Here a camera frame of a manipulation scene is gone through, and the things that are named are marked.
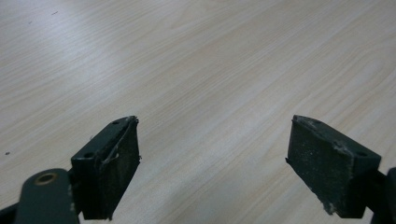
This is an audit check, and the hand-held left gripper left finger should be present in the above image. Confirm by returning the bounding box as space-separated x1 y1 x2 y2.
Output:
70 115 142 221

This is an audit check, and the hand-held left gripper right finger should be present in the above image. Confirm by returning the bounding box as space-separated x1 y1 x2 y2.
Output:
285 114 382 219

